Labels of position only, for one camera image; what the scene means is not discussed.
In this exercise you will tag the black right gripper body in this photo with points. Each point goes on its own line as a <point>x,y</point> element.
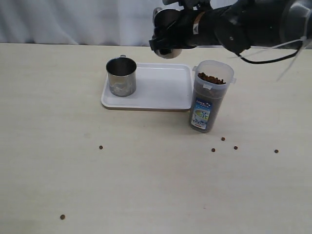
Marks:
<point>194,29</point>

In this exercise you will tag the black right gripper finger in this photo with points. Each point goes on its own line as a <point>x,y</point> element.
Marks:
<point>190,4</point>
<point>163,41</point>

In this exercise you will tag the steel mug poured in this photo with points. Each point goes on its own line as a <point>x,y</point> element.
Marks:
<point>163,18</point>

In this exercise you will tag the steel mug with pellets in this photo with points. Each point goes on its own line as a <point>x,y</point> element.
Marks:
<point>121,73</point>

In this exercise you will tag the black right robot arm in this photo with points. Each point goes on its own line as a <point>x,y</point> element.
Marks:
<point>237,27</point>

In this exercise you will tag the clear plastic jar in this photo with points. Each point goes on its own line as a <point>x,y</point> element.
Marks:
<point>216,69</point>

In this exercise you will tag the white plastic tray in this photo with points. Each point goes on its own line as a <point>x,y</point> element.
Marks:
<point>159,87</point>

